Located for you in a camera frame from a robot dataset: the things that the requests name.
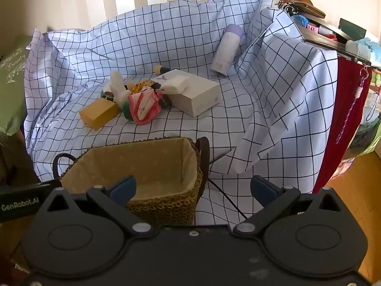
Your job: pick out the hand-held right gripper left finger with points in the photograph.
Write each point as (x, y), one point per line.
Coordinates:
(125, 190)

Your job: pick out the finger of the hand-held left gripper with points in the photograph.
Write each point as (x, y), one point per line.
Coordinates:
(50, 185)

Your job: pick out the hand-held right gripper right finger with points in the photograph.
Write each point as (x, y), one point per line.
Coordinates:
(262, 191)

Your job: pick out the woven basket with fabric liner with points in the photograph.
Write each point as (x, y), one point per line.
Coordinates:
(160, 208)

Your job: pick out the green cloth ball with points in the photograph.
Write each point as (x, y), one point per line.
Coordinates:
(126, 110)

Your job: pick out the white cloth with pink edging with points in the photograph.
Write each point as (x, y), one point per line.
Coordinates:
(143, 107)

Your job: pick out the yellow patterned pouch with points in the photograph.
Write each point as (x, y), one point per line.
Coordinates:
(139, 88)

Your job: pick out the white plush toy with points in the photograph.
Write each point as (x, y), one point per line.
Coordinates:
(117, 83)

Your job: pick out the small cream soft piece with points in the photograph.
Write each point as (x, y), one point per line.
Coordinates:
(157, 68)

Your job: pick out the dark cylindrical tube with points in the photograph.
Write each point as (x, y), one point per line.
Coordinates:
(166, 70)

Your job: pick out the mustard yellow box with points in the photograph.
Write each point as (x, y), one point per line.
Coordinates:
(98, 114)

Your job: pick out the red cloth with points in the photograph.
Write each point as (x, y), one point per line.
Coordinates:
(336, 125)

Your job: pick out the green printed bag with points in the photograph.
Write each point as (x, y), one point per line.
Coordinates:
(15, 89)

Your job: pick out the white rectangular box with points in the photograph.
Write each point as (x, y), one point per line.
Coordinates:
(195, 96)

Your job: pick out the white bottle with purple lid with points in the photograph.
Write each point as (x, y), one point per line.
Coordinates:
(224, 50)

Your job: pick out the cluttered wooden shelf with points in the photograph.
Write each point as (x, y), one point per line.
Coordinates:
(321, 43)

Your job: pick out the blue checked bed sheet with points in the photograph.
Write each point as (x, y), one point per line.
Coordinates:
(178, 35)

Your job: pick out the pink plastic toy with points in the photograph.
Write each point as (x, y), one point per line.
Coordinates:
(314, 29)

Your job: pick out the blue round container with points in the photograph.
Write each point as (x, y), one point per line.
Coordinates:
(300, 21)

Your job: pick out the light blue packet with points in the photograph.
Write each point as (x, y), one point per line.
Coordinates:
(361, 47)

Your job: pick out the black and white striped pouch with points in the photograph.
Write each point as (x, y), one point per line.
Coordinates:
(285, 6)

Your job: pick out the dark green box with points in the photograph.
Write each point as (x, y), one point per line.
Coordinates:
(352, 28)

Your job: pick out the brown wallet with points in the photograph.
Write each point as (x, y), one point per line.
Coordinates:
(312, 11)

